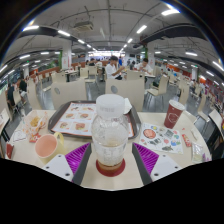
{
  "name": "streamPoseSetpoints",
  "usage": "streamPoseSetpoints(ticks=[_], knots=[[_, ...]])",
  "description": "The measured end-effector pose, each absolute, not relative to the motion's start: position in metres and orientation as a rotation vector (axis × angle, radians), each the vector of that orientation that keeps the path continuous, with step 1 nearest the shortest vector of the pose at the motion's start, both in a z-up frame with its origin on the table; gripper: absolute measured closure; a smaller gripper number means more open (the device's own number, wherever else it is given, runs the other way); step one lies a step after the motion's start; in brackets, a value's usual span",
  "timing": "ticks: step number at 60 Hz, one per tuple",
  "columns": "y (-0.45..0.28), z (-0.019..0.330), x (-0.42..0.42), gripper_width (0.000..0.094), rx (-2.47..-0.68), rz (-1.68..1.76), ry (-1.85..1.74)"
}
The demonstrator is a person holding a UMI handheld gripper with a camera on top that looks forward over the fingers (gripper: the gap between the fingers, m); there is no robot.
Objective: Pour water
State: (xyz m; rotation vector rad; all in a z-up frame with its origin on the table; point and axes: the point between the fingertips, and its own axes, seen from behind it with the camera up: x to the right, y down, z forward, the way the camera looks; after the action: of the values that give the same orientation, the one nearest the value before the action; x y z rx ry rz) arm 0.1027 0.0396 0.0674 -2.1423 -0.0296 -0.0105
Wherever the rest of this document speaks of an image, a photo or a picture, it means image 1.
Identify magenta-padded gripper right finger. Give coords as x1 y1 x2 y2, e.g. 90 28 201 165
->
131 142 183 186

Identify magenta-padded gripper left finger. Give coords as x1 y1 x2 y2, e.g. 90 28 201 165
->
42 142 93 186

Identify clear plastic drink bottle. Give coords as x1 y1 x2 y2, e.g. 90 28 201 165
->
90 93 130 173

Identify yellow mug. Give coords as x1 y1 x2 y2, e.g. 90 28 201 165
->
34 131 65 165

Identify colourful printed paper flyer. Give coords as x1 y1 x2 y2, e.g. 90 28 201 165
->
138 122 184 155

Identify red sauce packet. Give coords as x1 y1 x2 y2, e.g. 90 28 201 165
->
182 133 193 148
28 133 41 144

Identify flat round red coaster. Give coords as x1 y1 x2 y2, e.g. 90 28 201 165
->
95 158 127 178

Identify clear bag with snack food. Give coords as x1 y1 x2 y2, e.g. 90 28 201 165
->
22 110 49 138

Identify white printed card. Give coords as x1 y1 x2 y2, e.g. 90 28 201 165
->
13 129 27 143

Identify brown tray with paper liner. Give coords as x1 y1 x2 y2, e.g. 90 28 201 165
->
47 100 142 139

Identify flat red pouch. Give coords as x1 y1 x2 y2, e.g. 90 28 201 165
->
5 142 15 160

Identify red paper cup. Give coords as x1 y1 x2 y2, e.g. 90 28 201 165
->
163 99 186 130

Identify white black-edged table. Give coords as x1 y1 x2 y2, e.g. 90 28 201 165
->
208 109 224 135
0 108 11 142

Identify white napkin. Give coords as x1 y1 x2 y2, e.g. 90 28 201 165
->
123 97 133 115

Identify beige chair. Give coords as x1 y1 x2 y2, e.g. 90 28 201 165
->
50 79 88 110
104 78 145 112

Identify group of beige chairs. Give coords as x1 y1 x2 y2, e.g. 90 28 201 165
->
13 64 218 124

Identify person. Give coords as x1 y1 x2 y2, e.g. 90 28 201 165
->
104 55 125 81
18 77 29 101
6 83 16 108
134 58 154 76

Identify ceiling air conditioner unit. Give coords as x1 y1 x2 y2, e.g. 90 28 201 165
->
73 20 95 33

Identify ceiling strip lights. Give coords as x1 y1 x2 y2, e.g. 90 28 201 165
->
0 8 224 73

